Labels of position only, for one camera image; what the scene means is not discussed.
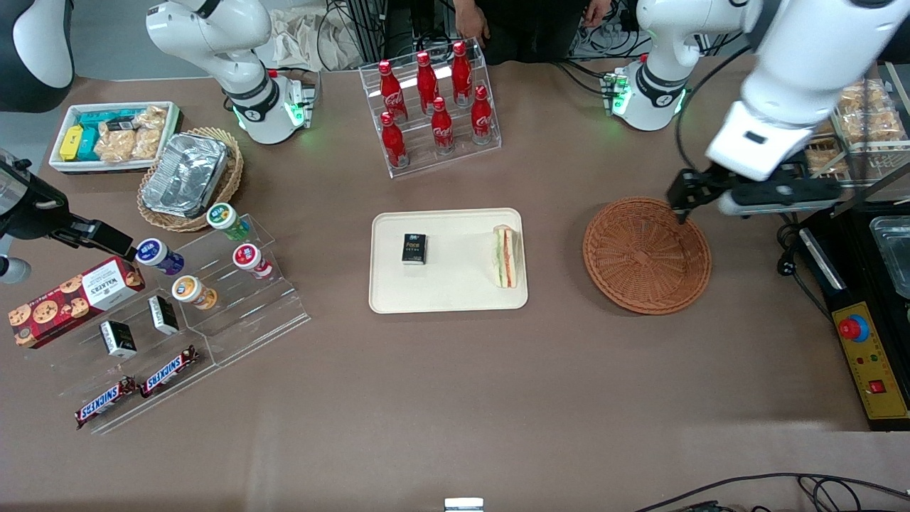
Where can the person's right forearm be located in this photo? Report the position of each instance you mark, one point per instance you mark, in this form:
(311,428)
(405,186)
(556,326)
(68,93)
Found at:
(464,8)

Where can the stainless steel pan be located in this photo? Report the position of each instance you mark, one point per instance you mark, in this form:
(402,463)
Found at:
(896,256)

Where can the black box with gold print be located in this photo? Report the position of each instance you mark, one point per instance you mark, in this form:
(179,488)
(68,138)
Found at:
(414,249)

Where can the red Walkers cookie box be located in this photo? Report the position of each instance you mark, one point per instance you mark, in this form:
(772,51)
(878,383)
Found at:
(71,302)

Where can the Snickers chocolate bar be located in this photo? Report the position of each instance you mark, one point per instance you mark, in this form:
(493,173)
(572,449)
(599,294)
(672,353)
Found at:
(103,404)
(169,372)

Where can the clear bag of crackers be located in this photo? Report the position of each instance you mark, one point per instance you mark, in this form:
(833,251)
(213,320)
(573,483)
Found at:
(115,146)
(151,131)

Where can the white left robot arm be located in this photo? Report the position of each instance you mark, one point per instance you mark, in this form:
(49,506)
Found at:
(803,57)

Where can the person's left hand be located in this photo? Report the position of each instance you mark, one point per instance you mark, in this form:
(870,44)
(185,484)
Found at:
(598,13)

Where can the cream plastic tray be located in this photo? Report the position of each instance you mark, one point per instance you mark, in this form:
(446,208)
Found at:
(455,284)

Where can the white power strip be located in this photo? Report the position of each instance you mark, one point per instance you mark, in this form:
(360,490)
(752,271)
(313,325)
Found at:
(604,43)

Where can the yellow snack box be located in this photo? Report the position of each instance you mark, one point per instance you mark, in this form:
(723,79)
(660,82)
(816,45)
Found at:
(71,142)

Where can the light tan wicker basket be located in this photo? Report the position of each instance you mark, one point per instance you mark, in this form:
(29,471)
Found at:
(231,178)

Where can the black metal machine frame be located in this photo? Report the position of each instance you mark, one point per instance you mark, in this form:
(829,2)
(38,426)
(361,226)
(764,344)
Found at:
(846,270)

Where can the round brown wicker basket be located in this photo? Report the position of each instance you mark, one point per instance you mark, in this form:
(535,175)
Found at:
(643,259)

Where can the white rectangular plastic bin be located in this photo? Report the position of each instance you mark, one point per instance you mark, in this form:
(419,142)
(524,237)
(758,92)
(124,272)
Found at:
(64,167)

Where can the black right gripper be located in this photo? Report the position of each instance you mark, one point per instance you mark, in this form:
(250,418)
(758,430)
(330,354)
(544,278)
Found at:
(34,215)

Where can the red lid yoghurt cup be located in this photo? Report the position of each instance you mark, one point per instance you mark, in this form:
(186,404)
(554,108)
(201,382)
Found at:
(250,260)

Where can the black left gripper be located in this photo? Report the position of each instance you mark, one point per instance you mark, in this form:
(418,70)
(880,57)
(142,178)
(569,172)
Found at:
(688,188)

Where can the orange lid yoghurt cup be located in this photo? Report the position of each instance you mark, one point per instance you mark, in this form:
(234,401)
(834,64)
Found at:
(192,291)

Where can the teal snack box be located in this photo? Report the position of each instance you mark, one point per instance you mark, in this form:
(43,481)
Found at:
(99,116)
(89,146)

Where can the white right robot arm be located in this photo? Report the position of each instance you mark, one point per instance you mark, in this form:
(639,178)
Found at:
(213,28)

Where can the plastic-wrapped triangle sandwich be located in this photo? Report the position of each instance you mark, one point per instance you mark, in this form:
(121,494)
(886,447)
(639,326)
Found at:
(506,257)

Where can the clear acrylic bottle rack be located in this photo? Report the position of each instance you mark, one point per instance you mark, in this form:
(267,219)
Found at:
(455,159)

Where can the person in dark clothing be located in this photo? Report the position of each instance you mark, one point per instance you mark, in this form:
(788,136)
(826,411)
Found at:
(533,28)

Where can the yellow emergency stop control box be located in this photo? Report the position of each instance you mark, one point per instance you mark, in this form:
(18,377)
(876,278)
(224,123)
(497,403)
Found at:
(871,370)

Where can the person's right hand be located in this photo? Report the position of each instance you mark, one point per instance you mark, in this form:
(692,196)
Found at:
(475,32)

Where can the aluminium foil tray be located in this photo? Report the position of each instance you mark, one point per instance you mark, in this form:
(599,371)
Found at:
(185,174)

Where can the black left wrist bar module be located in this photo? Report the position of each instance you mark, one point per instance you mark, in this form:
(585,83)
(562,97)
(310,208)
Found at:
(789,195)

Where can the clear acrylic stepped display stand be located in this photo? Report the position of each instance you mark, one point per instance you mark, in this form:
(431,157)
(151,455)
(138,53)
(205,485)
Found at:
(270,313)
(78,370)

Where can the beige crumpled bag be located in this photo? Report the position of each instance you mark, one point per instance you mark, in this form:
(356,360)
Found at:
(306,39)

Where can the red cola bottle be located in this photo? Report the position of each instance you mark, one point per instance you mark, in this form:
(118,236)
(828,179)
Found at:
(482,119)
(442,129)
(461,75)
(426,84)
(392,92)
(394,146)

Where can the green lid yoghurt cup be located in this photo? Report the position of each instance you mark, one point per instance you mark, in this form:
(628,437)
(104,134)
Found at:
(226,219)

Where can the blue lid yoghurt cup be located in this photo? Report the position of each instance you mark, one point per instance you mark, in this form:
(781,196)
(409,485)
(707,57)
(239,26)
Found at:
(158,256)

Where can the small black and white box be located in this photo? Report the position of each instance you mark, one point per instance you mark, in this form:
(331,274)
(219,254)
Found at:
(118,340)
(163,315)

